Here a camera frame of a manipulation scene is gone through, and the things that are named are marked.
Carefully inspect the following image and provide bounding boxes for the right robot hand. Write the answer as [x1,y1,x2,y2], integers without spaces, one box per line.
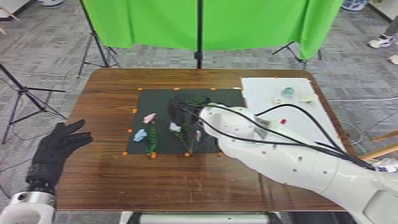
[166,93,211,134]

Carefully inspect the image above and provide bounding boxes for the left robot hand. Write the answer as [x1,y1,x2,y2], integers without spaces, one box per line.
[29,119,93,182]

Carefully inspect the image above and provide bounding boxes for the dark mat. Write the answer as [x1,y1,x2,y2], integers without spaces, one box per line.
[125,87,248,156]

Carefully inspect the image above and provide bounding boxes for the green sprig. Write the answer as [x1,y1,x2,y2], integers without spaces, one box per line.
[186,95,212,106]

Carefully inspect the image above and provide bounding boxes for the pink flower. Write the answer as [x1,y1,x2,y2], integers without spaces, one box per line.
[140,112,161,156]

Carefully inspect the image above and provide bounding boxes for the blue flower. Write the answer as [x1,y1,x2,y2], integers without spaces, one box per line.
[131,128,150,143]
[278,86,298,99]

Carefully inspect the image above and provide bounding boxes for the black tripod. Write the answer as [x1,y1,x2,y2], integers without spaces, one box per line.
[0,63,70,145]

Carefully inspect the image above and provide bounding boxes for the white sheet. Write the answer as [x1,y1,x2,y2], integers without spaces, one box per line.
[239,77,344,150]

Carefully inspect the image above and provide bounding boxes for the black stand pole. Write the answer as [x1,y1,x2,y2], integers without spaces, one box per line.
[191,0,205,70]

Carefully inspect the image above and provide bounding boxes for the black light stand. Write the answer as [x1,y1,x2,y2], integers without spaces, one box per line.
[76,0,120,77]
[269,41,324,71]

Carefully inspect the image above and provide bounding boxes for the pale grey bar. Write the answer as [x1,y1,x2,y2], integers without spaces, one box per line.
[118,211,283,224]

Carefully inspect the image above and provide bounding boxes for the person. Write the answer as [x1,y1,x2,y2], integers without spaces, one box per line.
[365,19,398,66]

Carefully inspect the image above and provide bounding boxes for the black cable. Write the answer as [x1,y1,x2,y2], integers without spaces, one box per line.
[252,103,378,172]

